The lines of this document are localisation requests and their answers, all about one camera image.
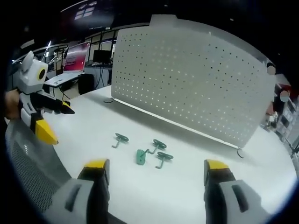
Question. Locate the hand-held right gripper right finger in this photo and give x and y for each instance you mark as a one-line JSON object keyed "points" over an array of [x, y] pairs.
{"points": [[230, 191]]}

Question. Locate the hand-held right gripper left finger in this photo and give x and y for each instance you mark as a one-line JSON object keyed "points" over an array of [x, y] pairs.
{"points": [[80, 189]]}

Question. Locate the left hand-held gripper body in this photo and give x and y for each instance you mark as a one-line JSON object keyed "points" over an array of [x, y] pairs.
{"points": [[29, 81]]}

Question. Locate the green round-base hook assembly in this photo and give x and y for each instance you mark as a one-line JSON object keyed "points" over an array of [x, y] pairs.
{"points": [[159, 144], [164, 157], [121, 139]]}

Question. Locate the green square-base hook assembly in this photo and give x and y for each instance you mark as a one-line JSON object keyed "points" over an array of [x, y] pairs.
{"points": [[140, 157]]}

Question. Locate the white perforated mounting plate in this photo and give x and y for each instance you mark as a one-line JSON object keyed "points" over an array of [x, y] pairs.
{"points": [[187, 77]]}

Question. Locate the person's left hand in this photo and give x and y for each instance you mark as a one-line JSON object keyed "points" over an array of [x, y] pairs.
{"points": [[11, 105]]}

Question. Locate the white background desk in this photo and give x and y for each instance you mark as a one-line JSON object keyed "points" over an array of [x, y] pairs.
{"points": [[63, 79]]}

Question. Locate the grey mesh chair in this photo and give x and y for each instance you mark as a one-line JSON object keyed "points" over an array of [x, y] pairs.
{"points": [[30, 163]]}

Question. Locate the red display screen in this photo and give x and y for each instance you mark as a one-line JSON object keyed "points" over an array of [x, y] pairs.
{"points": [[77, 57]]}

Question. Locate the black computer monitor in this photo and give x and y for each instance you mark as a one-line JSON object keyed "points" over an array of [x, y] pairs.
{"points": [[101, 56]]}

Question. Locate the storage shelf rack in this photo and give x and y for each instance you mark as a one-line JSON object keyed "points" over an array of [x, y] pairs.
{"points": [[286, 112]]}

